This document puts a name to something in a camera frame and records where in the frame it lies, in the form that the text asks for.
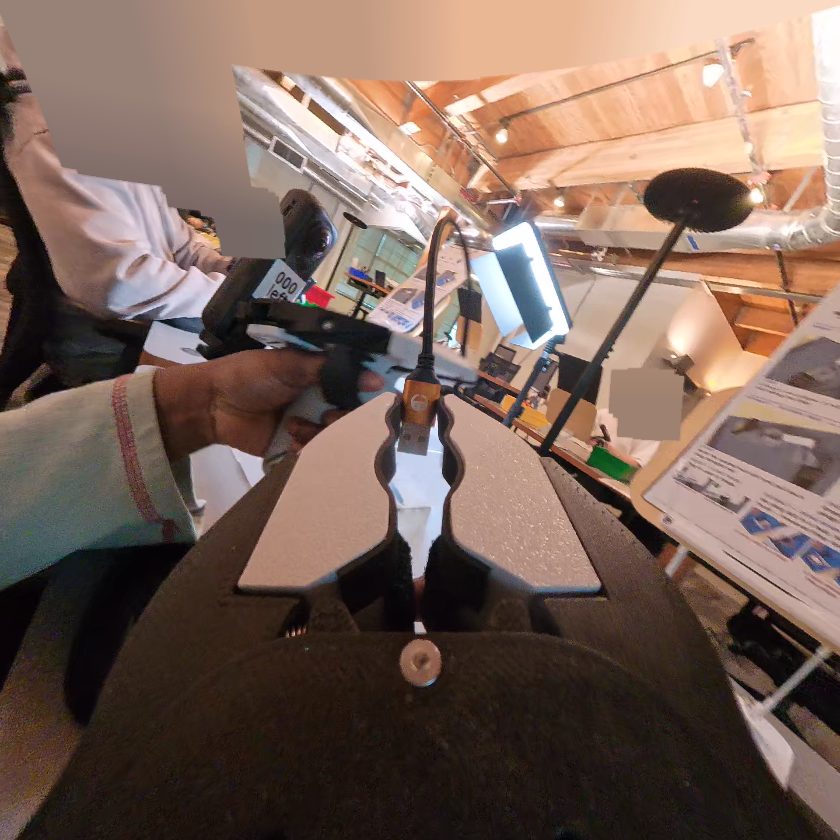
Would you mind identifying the black USB cable orange plugs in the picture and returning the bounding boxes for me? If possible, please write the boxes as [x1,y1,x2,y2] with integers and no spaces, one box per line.
[395,215,475,458]

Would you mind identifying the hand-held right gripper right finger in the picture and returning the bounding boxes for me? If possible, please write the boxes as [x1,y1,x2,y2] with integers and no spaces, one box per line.
[440,392,605,597]

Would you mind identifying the cardboard box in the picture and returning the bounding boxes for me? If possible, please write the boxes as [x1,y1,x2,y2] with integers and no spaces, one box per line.
[546,386,599,442]

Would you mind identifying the silver ventilation duct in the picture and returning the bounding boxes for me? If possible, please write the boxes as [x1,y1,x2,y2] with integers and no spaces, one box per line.
[537,0,840,256]
[235,66,473,227]

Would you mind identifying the LED light panel on stand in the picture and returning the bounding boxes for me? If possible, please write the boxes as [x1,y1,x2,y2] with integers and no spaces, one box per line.
[468,220,573,427]

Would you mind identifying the small yellow bin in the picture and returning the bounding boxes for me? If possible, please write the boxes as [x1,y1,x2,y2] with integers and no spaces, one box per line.
[502,394,549,429]

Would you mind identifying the wooden work table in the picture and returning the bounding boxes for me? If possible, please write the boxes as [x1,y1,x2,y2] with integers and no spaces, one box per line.
[478,369,634,503]

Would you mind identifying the person's left hand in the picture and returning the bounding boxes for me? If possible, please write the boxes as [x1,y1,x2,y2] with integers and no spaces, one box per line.
[153,348,388,462]

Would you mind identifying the black pole with round disc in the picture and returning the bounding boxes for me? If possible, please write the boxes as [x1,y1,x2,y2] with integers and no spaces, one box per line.
[538,167,757,455]

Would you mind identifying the printed instruction sheet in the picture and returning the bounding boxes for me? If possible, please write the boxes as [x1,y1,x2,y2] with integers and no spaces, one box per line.
[643,285,840,651]

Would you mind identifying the person's left forearm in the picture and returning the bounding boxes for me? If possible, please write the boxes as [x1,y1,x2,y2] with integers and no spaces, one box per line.
[0,367,198,592]

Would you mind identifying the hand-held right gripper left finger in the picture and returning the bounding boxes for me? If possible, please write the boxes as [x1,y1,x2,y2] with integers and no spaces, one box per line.
[236,390,401,599]

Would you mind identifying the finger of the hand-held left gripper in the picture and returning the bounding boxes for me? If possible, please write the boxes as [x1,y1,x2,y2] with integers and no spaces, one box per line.
[387,332,481,385]

